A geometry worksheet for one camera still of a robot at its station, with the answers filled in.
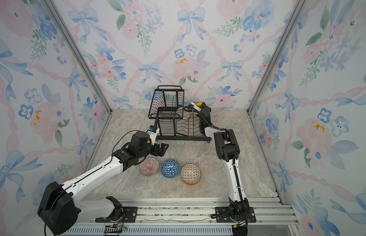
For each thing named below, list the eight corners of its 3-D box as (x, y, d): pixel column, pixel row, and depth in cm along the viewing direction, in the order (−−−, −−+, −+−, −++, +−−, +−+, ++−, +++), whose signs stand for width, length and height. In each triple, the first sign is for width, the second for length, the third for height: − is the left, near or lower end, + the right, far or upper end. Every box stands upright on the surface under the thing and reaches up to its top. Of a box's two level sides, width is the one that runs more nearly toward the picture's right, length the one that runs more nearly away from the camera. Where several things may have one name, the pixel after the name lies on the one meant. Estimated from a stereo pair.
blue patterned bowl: (159, 174, 89) (158, 171, 86) (165, 160, 95) (165, 156, 91) (175, 180, 87) (175, 177, 83) (181, 166, 93) (181, 162, 89)
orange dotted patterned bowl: (180, 185, 85) (180, 181, 80) (181, 167, 92) (181, 163, 87) (200, 185, 85) (201, 181, 80) (199, 167, 92) (200, 163, 87)
